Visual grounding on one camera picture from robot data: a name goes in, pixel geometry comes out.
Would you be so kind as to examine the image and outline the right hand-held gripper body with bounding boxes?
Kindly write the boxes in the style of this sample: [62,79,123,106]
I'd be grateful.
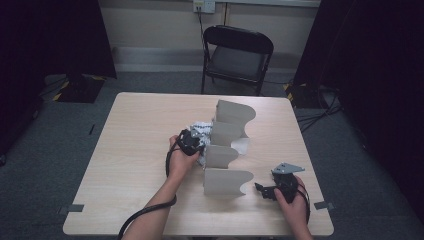
[271,162,306,204]

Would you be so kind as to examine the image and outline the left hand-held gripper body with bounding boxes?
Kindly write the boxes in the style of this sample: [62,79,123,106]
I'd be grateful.
[176,129,204,157]

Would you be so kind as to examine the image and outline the white black patterned cloth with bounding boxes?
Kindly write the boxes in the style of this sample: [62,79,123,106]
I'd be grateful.
[189,120,214,168]

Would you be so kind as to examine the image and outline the grey expandable divider rack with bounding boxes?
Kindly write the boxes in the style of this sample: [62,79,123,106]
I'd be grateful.
[203,99,257,197]

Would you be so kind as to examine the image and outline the person's left hand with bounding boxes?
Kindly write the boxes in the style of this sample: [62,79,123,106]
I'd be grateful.
[168,134,200,182]

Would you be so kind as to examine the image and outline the person's right hand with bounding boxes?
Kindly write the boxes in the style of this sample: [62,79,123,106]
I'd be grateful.
[271,175,313,231]

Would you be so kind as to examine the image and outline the grey tape strip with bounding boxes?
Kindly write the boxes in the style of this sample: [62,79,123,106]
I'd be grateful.
[313,200,336,211]
[57,203,85,215]

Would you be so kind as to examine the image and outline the plain white cloth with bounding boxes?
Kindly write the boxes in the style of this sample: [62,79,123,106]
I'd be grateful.
[231,137,251,156]

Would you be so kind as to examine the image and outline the black stand base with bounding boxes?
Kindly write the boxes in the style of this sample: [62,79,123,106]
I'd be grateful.
[53,73,107,104]
[283,81,321,109]

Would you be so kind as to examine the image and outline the black folding chair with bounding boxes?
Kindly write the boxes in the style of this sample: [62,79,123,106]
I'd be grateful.
[200,24,275,97]

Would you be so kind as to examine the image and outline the black curtain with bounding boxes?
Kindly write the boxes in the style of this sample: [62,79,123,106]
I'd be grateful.
[293,0,424,214]
[0,0,118,158]

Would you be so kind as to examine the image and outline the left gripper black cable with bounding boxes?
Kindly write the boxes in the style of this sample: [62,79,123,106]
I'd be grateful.
[117,129,186,240]

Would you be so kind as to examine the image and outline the black floor cables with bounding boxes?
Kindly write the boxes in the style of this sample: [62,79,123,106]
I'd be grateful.
[296,84,343,133]

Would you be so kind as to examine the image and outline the black wall cable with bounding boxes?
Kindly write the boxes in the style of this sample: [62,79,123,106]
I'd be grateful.
[197,6,206,46]

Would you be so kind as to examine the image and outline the white wall socket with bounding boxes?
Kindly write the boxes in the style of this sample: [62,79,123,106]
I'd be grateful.
[193,0,217,14]

